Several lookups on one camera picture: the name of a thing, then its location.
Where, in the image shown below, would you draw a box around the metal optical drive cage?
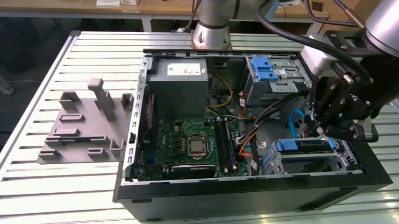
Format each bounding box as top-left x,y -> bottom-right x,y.
244,56 -> 313,108

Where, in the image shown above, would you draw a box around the grey stand foot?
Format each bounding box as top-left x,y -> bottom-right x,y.
0,67 -> 14,95

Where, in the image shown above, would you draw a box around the green motherboard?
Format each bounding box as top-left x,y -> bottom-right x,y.
157,116 -> 249,178

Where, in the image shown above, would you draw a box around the silver CPU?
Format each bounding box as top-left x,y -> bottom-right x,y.
188,139 -> 208,157

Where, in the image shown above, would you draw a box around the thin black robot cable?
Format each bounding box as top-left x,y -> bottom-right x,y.
304,0 -> 365,28

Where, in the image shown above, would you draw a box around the black wire bundle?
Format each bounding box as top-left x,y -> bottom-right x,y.
250,93 -> 301,138

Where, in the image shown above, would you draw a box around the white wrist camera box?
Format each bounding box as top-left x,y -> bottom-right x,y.
300,34 -> 341,77

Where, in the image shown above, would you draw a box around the black graphics card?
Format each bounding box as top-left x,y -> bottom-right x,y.
161,163 -> 216,180

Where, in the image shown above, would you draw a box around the black PC case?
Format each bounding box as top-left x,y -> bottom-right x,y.
111,48 -> 393,222

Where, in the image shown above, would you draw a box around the metal disk bay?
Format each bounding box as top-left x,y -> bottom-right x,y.
270,139 -> 353,175

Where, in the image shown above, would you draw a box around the wooden desk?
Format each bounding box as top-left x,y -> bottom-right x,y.
0,0 -> 330,35

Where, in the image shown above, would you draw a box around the grey parts rack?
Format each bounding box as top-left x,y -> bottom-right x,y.
35,78 -> 134,164

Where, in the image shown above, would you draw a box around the thin red wire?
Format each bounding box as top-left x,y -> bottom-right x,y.
146,94 -> 156,143

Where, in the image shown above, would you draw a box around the white paper sheet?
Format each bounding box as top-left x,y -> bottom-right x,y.
94,0 -> 121,9

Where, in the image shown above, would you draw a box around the hard disk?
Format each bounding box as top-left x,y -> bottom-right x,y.
276,138 -> 336,155

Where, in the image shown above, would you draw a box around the grey power supply unit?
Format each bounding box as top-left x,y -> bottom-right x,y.
148,58 -> 209,119

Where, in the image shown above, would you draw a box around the yellow and black wires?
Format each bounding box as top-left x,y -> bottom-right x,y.
205,74 -> 233,108

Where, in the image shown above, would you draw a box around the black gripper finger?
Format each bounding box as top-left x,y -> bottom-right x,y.
318,120 -> 380,142
304,78 -> 346,137

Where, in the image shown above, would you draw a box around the blue plastic drive latch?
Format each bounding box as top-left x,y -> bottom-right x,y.
252,57 -> 278,82

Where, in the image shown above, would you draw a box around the blue data wire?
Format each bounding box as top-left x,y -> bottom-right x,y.
288,109 -> 312,140

